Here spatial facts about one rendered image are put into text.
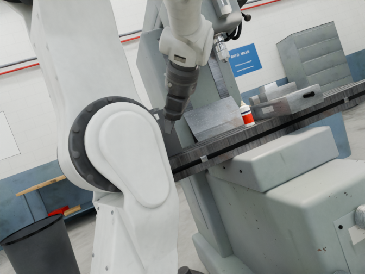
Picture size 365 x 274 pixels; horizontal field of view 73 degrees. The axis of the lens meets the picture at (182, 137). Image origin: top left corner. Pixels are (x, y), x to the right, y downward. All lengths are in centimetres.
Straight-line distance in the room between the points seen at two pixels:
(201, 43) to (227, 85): 97
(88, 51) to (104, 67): 3
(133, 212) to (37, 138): 509
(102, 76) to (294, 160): 70
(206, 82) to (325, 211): 96
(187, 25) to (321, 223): 60
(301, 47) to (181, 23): 577
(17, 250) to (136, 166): 208
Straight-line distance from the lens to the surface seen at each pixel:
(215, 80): 149
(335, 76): 664
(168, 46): 63
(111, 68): 41
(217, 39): 112
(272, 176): 87
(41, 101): 545
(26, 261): 238
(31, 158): 544
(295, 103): 99
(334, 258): 84
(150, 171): 35
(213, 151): 92
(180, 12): 48
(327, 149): 101
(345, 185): 82
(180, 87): 66
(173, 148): 96
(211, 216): 149
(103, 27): 43
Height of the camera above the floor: 101
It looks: 3 degrees down
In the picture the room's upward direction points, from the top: 20 degrees counter-clockwise
